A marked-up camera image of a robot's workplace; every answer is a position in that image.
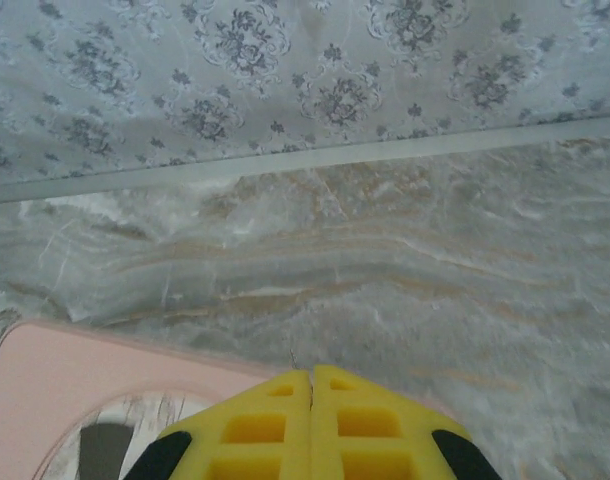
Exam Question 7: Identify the pink cartoon couple box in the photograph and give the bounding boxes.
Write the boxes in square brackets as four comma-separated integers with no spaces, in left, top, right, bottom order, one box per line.
[0,320,286,480]

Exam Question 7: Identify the grey floral patterned cloth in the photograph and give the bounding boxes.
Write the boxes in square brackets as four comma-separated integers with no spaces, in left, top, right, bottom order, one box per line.
[0,0,610,189]

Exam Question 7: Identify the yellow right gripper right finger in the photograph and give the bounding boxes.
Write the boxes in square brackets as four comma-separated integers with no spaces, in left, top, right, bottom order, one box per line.
[309,364,504,480]

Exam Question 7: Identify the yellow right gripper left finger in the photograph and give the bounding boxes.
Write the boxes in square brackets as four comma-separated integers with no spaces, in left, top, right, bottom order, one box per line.
[122,368,312,480]

